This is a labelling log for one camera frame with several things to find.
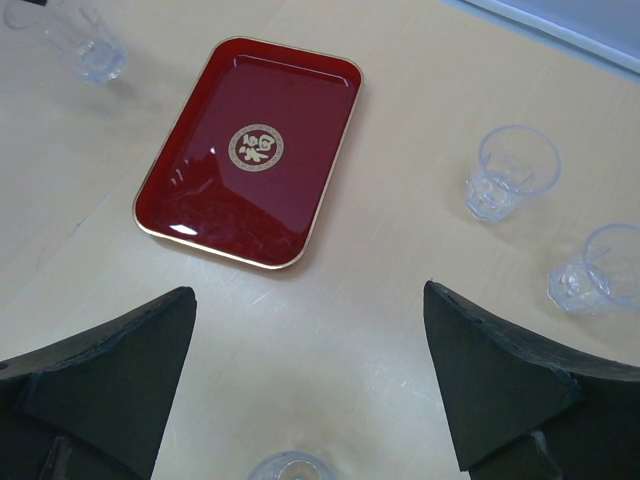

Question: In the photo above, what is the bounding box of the aluminium table edge rail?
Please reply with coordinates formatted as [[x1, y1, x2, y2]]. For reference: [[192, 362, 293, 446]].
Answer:
[[448, 1, 639, 80]]

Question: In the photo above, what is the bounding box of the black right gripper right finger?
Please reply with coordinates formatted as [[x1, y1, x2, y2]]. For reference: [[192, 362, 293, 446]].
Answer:
[[423, 281, 639, 479]]

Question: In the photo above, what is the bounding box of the red lacquer tray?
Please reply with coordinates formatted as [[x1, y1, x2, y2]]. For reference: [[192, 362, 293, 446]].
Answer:
[[133, 37, 364, 270]]

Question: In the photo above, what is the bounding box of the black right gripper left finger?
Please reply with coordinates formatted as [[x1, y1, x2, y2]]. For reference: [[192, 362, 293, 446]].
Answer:
[[1, 287, 197, 479]]

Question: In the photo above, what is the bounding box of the clear faceted glass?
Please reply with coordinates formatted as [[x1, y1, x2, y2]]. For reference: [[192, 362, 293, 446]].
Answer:
[[2, 0, 127, 85]]

